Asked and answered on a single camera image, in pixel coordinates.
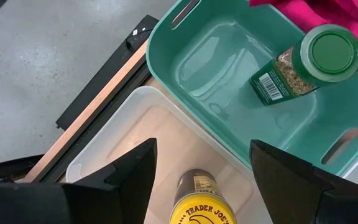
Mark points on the red cloth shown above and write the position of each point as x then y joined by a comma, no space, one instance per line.
353,18

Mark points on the green-lid spice jar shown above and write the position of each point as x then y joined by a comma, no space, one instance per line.
331,53

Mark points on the black metal table frame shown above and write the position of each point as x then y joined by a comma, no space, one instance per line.
104,77

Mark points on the teal plastic bin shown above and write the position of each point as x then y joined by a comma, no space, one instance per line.
228,46

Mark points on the clear plastic bin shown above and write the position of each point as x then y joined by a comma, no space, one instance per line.
166,133

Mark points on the yellow-lid spice jar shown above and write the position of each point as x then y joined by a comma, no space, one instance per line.
202,211

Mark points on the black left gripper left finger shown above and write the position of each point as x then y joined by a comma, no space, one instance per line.
129,186

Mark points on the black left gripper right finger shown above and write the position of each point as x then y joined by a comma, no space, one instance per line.
284,186

